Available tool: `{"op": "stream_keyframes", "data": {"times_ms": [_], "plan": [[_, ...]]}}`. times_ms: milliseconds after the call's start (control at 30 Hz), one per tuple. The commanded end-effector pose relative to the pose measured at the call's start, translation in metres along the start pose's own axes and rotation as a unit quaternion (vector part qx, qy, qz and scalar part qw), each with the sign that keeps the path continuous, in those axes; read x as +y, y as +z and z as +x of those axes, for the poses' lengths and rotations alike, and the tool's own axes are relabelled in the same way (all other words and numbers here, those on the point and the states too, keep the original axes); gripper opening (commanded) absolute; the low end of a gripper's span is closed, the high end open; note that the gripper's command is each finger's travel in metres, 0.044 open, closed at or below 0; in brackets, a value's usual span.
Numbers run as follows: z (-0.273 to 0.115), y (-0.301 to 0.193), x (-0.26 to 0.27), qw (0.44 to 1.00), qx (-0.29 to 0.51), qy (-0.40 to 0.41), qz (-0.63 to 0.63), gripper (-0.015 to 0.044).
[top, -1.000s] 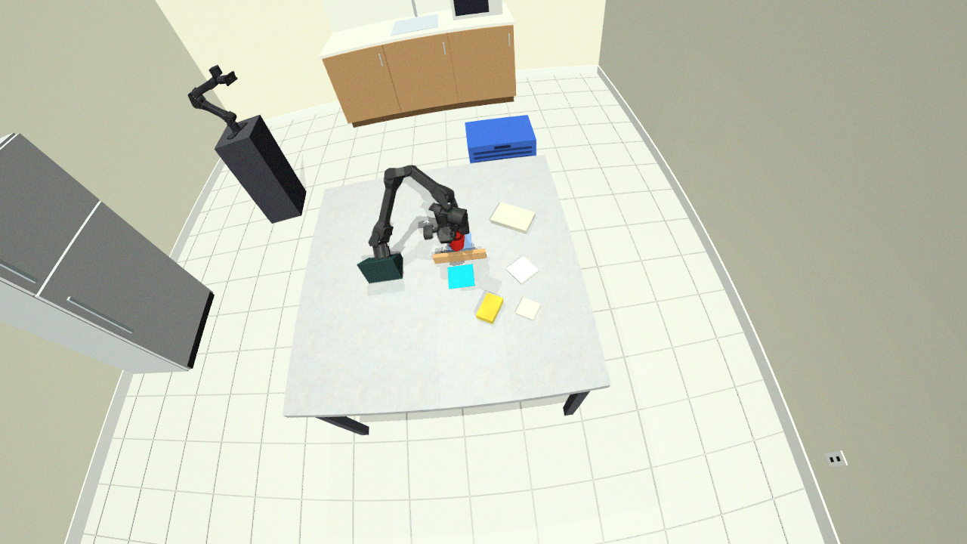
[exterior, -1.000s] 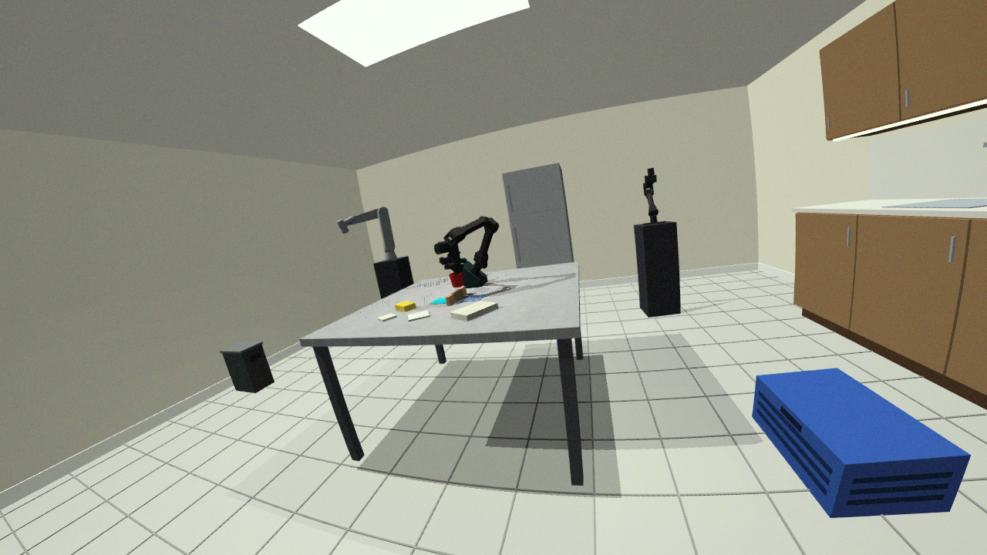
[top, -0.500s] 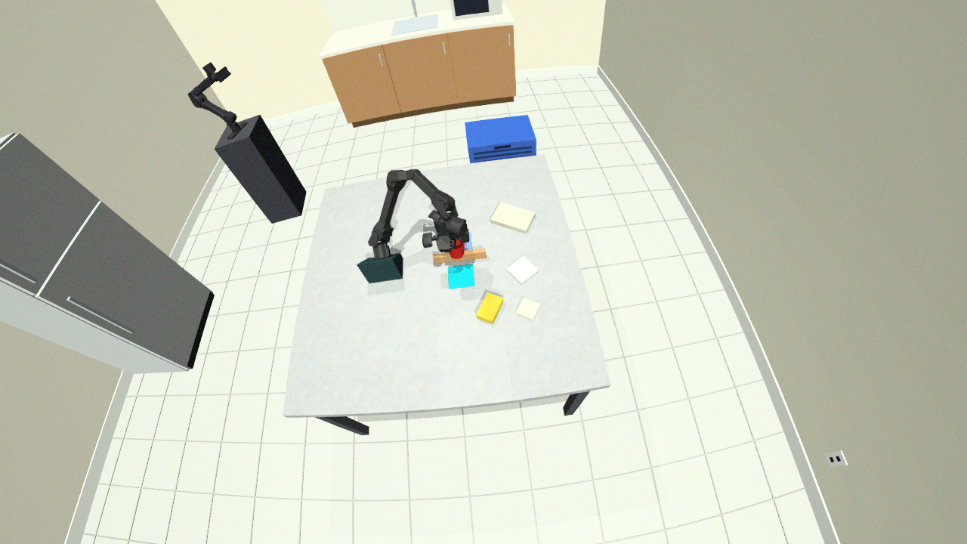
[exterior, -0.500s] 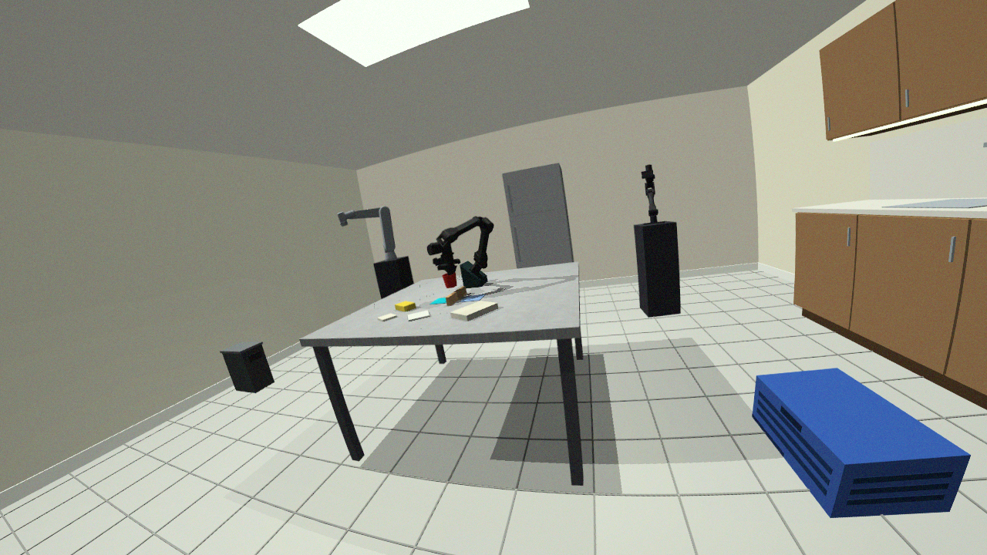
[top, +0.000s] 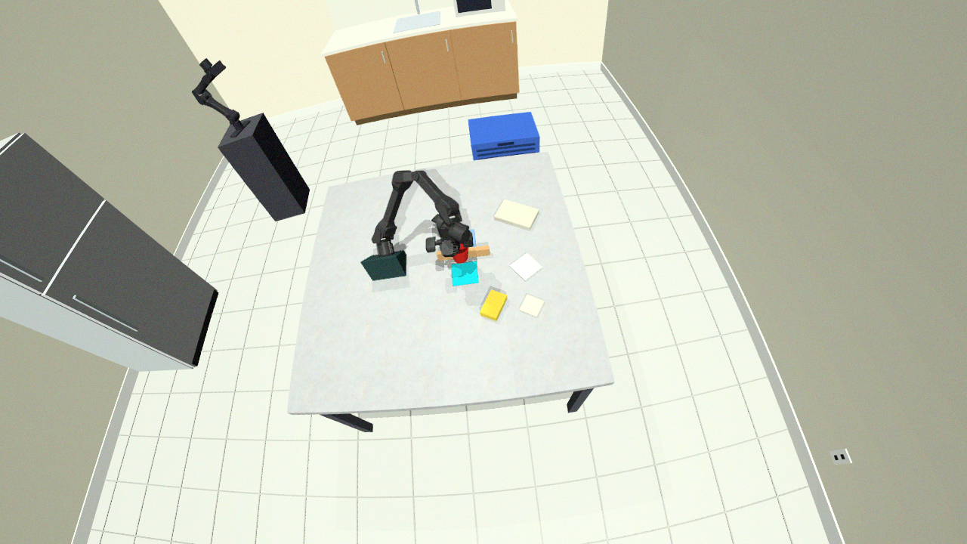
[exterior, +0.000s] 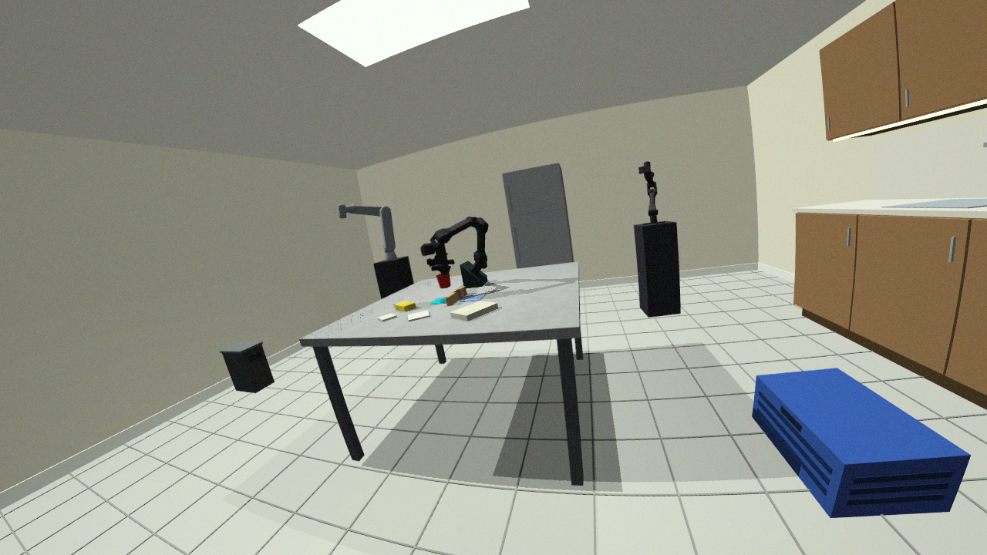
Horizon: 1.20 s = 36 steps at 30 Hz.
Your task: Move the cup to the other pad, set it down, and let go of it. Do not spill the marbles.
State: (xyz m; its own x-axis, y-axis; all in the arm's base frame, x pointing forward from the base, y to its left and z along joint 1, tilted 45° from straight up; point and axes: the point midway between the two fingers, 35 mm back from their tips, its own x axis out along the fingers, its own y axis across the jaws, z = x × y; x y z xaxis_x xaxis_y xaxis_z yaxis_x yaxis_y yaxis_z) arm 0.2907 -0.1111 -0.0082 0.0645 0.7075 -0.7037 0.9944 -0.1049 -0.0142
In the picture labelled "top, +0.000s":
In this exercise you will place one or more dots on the wooden flat bar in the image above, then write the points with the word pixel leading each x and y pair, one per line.
pixel 472 252

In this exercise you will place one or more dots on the red cup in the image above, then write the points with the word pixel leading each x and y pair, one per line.
pixel 461 257

